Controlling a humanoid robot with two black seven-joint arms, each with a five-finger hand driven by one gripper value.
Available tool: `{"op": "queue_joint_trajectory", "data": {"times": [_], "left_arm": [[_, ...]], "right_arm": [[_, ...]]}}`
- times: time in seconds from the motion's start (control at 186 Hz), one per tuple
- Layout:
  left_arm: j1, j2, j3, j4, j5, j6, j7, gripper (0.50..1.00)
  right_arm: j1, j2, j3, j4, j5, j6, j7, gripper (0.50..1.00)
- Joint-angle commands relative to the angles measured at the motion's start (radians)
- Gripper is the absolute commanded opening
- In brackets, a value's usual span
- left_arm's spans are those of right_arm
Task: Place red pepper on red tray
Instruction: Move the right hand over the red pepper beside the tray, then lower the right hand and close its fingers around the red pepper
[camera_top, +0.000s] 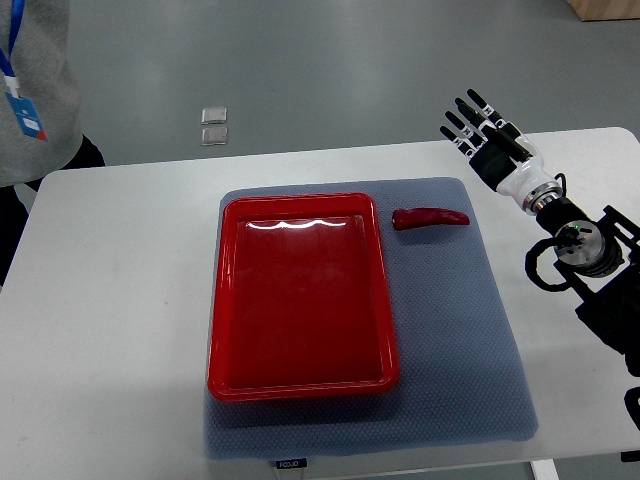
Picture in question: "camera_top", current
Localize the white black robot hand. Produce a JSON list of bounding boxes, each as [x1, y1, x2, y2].
[[439, 89, 563, 213]]

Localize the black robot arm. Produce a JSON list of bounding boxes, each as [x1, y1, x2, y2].
[[440, 90, 639, 377]]

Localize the red pepper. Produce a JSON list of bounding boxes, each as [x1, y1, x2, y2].
[[392, 207, 471, 231]]

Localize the red plastic tray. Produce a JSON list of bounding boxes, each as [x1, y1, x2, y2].
[[207, 192, 400, 402]]

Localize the wooden box corner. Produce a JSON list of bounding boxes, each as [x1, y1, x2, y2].
[[568, 0, 640, 22]]

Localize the blue-grey mesh mat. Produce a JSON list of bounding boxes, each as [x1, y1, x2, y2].
[[204, 178, 538, 461]]

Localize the upper silver floor plate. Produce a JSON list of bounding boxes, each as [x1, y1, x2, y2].
[[201, 106, 227, 125]]

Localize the silver floor plate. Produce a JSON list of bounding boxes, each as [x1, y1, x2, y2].
[[201, 106, 227, 125], [201, 126, 228, 146]]

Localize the lower silver floor plate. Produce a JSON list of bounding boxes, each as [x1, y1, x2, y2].
[[201, 126, 228, 146]]

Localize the person in grey sweater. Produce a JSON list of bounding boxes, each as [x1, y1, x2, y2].
[[1, 1, 105, 280]]

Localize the black cable loop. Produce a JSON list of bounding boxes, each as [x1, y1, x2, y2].
[[524, 237, 576, 292]]

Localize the blue lanyard badge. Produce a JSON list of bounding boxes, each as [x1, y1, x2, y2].
[[1, 0, 48, 142]]

